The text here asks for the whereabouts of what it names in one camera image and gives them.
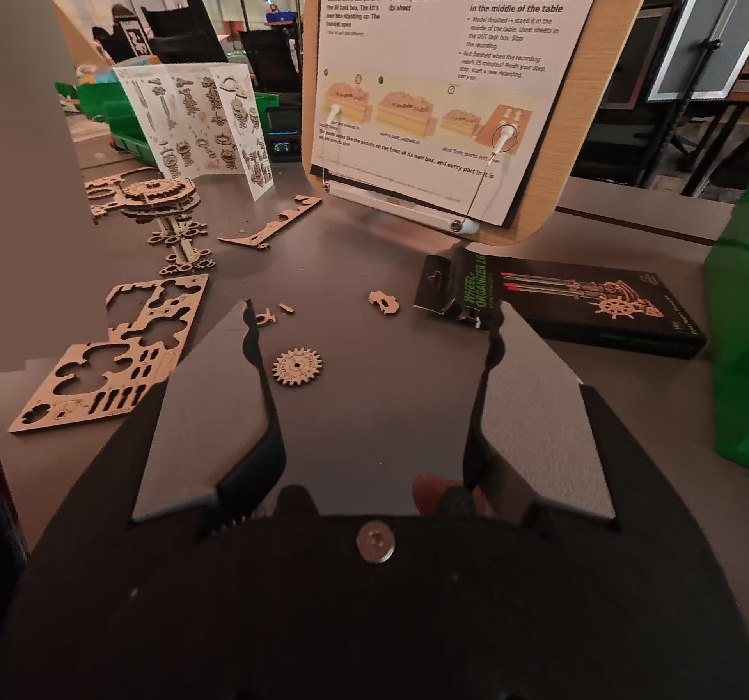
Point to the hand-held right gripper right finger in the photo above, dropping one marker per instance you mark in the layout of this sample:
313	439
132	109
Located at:
544	431

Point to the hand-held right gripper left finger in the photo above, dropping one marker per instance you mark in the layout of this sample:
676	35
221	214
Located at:
199	431

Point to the wooden cogwheel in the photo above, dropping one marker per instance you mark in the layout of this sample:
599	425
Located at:
286	369

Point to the wooden sheet with cutouts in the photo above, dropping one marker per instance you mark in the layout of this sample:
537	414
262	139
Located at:
73	396

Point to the wooden gear model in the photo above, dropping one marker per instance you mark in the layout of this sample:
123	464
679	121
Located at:
158	191

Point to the assembly booklet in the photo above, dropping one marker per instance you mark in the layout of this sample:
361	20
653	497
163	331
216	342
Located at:
193	121

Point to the black model kit box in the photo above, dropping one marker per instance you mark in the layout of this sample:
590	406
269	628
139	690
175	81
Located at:
585	314

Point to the small notched wooden part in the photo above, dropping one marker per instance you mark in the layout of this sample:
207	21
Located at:
393	304

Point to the green plastic bin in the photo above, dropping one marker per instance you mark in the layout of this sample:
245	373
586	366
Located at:
117	115
728	331

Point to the wooden sheet remnant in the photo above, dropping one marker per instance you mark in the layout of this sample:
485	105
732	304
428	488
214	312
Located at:
137	174

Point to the white page holder bar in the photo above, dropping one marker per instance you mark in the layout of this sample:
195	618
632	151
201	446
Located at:
398	208

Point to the wooden document stand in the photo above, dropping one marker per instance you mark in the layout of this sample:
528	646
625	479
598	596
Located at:
585	127

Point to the black battery charger case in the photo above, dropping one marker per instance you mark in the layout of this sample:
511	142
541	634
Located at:
284	127

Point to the black office chair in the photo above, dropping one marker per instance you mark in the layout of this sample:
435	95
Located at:
187	33
269	62

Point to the dark framed board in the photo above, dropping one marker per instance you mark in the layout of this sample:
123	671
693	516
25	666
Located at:
632	56

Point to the small marker tag sign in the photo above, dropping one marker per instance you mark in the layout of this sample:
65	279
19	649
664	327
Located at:
136	39

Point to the brown cardboard stand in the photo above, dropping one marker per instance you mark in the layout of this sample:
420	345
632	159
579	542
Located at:
70	33

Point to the framed grey board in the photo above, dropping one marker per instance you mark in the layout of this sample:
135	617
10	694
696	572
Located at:
696	39

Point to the curved wooden frame offcut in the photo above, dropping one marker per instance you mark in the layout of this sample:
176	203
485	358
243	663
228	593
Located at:
251	238

